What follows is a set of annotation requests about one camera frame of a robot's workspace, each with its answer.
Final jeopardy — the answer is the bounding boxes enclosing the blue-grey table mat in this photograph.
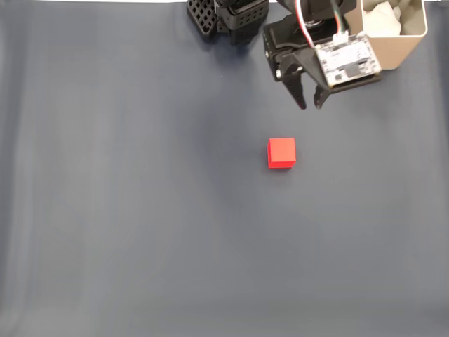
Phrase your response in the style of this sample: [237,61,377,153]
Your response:
[0,1,449,337]

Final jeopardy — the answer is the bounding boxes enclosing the red cube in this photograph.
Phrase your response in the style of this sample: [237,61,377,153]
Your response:
[267,137,297,170]

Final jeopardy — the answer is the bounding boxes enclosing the black camera cable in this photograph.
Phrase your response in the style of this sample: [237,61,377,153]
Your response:
[329,0,350,40]

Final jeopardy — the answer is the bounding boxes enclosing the white and red servo cable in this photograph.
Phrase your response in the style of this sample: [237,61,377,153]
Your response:
[294,0,316,48]

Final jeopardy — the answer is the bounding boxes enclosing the white crumpled cloth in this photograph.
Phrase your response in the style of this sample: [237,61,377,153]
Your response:
[362,0,403,37]

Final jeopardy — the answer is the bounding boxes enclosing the beige rounded square box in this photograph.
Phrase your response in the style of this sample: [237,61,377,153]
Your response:
[345,0,429,71]

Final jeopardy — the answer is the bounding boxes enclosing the camera board on black mount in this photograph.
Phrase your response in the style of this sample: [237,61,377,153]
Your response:
[290,30,383,94]

